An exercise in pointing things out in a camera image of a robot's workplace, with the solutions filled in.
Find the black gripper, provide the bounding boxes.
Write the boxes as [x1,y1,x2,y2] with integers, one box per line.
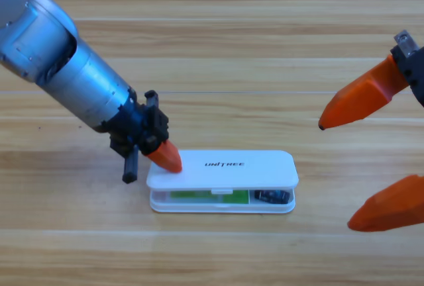
[97,89,184,184]
[317,30,424,131]

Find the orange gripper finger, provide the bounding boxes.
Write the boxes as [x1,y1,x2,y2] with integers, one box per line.
[346,173,424,233]

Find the white Unitree pencil case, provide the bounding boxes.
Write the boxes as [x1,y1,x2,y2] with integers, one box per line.
[146,149,299,215]

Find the small black eraser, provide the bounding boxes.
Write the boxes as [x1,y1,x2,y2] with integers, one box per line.
[254,189,293,205]

